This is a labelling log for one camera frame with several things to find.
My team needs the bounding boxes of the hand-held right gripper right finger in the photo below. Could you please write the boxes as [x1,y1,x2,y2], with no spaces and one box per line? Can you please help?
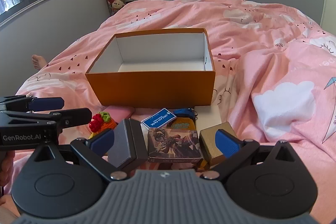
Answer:
[202,129,296,181]

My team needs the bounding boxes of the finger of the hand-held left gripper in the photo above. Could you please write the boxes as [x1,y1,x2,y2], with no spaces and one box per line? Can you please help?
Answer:
[0,95,65,112]
[50,108,92,134]

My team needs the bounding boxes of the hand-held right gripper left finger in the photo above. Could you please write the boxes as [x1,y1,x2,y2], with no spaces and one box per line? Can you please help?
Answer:
[34,129,128,180]

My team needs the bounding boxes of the crochet strawberry toy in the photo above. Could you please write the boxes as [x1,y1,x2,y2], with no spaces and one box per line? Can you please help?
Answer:
[89,111,117,139]

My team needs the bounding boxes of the gold box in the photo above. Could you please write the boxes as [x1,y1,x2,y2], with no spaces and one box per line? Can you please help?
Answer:
[199,122,239,166]

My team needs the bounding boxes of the grey pad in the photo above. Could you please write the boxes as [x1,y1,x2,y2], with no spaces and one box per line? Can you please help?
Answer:
[107,118,149,175]

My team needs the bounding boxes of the white box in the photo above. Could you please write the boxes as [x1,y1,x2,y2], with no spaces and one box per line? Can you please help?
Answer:
[194,105,223,132]

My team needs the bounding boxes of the art printed card box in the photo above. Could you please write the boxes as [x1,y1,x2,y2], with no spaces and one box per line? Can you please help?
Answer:
[147,127,203,163]

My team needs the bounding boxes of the blue card tag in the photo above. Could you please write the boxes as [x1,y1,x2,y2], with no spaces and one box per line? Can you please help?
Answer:
[142,108,177,129]

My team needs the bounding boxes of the orange cardboard box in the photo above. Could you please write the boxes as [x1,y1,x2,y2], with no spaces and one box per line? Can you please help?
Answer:
[85,28,216,107]

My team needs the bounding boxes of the person's left forearm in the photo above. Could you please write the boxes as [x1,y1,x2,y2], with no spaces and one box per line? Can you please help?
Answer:
[0,195,20,218]

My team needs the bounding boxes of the person's left hand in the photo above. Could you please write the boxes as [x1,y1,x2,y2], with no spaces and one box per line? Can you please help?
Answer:
[0,152,15,188]

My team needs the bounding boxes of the person's foot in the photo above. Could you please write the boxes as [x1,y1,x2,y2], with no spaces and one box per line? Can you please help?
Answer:
[31,54,48,70]

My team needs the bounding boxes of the yellow teal pouch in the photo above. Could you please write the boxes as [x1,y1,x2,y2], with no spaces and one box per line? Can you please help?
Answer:
[171,117,197,130]

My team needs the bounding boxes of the pink printed blanket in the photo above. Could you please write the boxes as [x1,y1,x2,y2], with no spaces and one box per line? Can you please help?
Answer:
[12,0,336,182]

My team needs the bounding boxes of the blue corded item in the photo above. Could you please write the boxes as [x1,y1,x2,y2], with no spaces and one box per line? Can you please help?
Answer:
[175,107,198,119]

